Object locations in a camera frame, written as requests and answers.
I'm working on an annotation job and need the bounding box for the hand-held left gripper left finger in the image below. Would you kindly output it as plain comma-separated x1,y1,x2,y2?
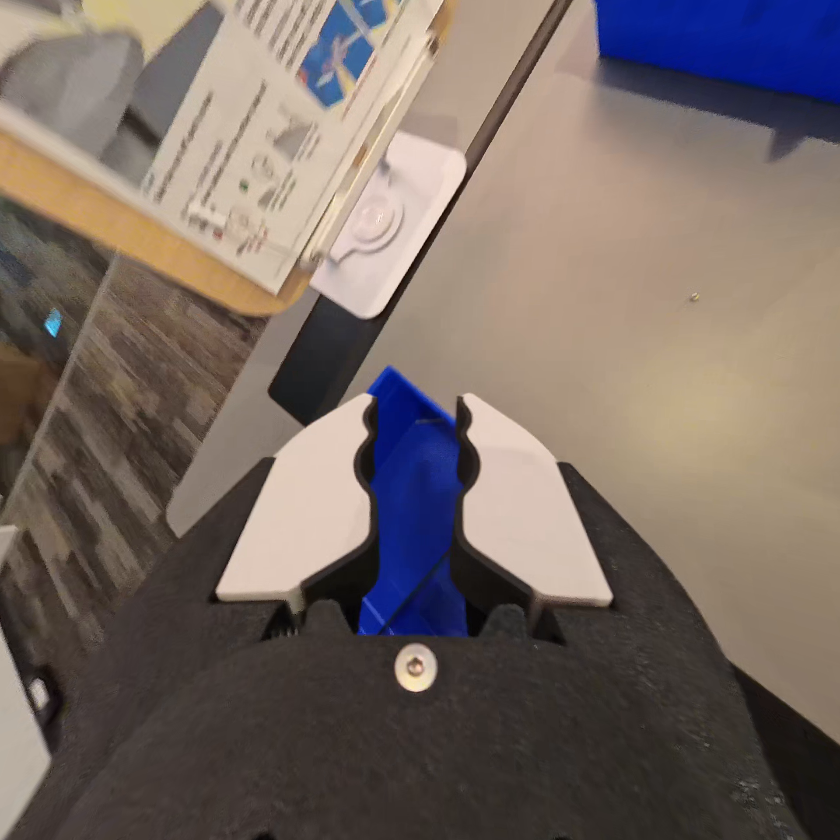
215,394,380,634

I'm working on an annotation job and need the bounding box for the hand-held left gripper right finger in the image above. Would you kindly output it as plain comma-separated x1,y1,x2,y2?
451,392,614,634

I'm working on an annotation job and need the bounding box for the blue plastic bin with divider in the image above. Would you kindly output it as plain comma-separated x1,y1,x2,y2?
357,365,470,637

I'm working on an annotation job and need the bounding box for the black textured pad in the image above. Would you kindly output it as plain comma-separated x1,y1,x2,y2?
738,676,840,840
268,294,382,427

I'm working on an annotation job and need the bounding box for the instruction sheet on stand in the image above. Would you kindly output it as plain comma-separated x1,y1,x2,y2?
0,0,468,320

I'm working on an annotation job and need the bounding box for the printed instruction poster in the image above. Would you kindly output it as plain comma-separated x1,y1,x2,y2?
141,0,454,296

